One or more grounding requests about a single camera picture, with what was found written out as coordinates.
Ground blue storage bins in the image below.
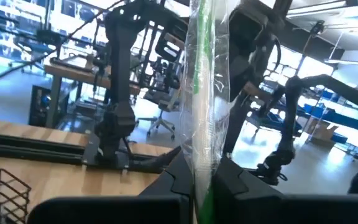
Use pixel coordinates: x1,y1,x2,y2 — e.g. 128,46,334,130
303,104,358,130

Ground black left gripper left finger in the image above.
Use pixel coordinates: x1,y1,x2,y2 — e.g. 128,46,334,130
26,149,197,224

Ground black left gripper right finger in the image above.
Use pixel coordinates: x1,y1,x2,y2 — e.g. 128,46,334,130
211,154,358,224

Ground black jointed leader arm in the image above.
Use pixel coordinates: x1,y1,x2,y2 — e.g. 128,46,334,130
256,73,358,186

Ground grey office chair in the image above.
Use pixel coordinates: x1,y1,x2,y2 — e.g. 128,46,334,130
135,90,183,141

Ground black box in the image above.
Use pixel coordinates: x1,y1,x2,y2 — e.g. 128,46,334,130
28,85,53,128

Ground green toothbrush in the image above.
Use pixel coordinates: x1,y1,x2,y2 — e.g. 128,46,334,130
178,0,233,224

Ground long ceiling lamp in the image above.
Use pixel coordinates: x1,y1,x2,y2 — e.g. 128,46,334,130
286,0,349,18
323,58,358,68

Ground cardboard box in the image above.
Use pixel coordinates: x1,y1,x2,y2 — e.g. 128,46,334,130
305,117,338,144

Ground wooden workbench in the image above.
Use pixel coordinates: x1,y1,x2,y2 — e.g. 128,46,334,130
44,55,142,128

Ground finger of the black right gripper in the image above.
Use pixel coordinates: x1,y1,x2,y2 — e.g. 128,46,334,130
222,93,252,156

